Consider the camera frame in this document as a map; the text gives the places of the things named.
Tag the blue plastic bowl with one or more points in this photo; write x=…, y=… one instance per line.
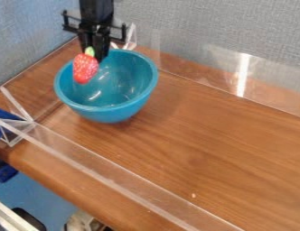
x=118, y=91

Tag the clear acrylic back barrier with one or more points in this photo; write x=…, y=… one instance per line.
x=253, y=78

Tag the white crumpled object below table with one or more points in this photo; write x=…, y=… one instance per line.
x=80, y=221

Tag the black and silver equipment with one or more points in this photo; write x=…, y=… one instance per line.
x=12, y=222

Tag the dark blue clamp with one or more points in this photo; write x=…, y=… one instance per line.
x=7, y=171

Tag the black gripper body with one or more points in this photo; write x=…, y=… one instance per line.
x=96, y=13

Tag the clear acrylic front barrier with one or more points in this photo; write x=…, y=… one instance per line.
x=175, y=209

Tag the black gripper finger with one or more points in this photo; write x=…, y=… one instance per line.
x=100, y=45
x=86, y=39

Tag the red toy strawberry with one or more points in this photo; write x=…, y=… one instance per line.
x=84, y=66

